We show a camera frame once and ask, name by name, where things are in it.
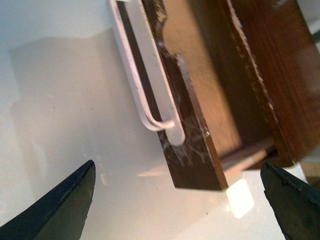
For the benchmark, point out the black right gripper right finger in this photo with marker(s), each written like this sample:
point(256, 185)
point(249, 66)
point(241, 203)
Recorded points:
point(295, 203)

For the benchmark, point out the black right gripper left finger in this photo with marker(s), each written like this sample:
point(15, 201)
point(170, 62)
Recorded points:
point(60, 214)

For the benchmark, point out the white drawer handle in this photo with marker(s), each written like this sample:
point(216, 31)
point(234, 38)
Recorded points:
point(139, 52)

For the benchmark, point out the dark wooden drawer cabinet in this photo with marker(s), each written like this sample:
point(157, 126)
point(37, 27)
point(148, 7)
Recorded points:
point(269, 66)

